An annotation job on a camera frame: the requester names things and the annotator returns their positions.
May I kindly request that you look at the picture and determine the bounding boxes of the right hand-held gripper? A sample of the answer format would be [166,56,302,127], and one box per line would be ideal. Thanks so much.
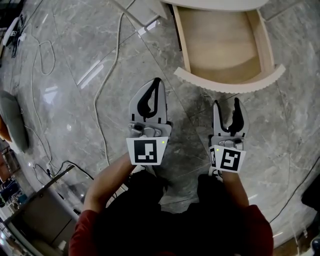
[208,97,250,174]

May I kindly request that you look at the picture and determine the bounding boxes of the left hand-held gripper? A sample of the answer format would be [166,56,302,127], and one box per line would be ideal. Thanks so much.
[125,77,174,166]

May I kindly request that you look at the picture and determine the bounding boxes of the beige wooden drawer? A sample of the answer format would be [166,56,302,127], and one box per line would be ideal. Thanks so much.
[172,4,286,95]

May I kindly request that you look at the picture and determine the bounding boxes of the person's left forearm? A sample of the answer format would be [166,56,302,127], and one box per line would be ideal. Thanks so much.
[82,151,144,216]

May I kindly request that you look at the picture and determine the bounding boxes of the person's right forearm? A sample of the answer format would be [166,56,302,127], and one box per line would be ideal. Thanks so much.
[220,170,251,208]

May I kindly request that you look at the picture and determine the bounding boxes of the white coffee table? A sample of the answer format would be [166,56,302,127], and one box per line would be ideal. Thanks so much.
[159,0,270,12]

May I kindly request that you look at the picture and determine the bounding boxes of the person's right white shoe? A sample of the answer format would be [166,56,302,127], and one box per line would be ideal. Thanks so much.
[208,166,224,183]

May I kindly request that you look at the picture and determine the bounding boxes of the person's white shoe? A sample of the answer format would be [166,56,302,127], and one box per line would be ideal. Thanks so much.
[133,163,157,177]
[208,166,224,183]

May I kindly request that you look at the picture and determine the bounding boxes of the person's left white shoe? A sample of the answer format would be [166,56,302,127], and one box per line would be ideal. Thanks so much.
[133,163,157,177]

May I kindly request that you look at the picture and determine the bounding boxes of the white metal stand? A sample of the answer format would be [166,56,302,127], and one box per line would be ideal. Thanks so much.
[109,0,161,28]

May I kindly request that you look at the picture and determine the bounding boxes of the person's black trousers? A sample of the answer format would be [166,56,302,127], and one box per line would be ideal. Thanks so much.
[93,171,247,256]

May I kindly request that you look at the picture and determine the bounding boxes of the black box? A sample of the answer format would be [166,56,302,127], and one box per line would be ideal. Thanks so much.
[300,181,320,215]

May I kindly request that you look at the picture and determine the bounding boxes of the grey cushion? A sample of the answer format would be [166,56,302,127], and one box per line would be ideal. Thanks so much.
[0,90,29,154]

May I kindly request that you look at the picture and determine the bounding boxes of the orange seat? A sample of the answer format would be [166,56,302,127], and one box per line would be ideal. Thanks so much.
[0,116,13,143]

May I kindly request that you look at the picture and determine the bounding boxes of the person's red shirt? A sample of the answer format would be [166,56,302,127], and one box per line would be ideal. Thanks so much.
[68,203,275,256]

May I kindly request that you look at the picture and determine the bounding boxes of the glass side table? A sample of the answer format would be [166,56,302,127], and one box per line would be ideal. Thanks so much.
[3,164,85,253]

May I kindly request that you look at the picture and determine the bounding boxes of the white round device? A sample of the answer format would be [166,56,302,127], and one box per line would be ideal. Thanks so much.
[2,16,25,47]

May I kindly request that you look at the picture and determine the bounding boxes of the thick white cable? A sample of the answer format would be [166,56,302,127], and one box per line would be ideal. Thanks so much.
[93,11,126,166]

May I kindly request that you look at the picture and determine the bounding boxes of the long black cable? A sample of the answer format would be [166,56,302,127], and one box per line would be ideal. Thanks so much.
[267,155,320,226]

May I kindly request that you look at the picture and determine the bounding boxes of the thin black cable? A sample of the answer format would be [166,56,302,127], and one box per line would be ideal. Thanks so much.
[32,160,95,181]

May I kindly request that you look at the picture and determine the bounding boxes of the thin white cable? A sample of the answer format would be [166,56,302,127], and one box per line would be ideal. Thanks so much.
[23,23,56,173]

